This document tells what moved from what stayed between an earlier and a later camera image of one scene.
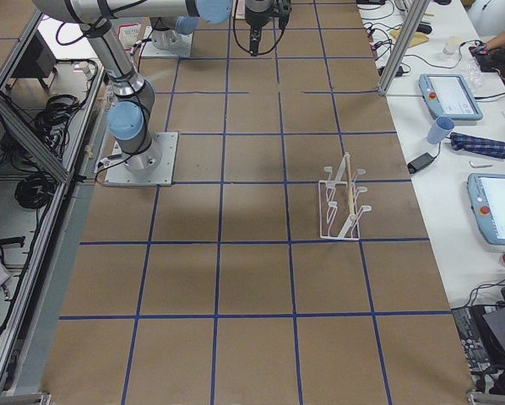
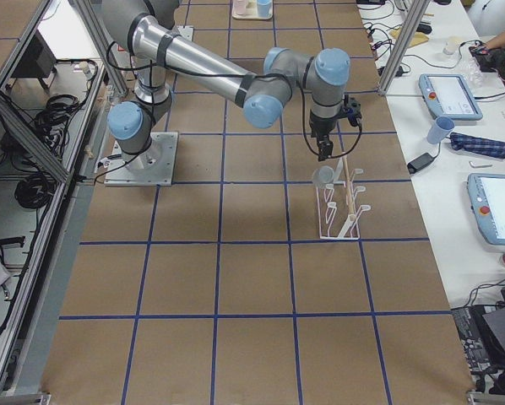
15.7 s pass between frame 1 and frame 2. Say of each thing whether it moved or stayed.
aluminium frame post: stayed
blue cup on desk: stayed
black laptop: stayed
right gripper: moved
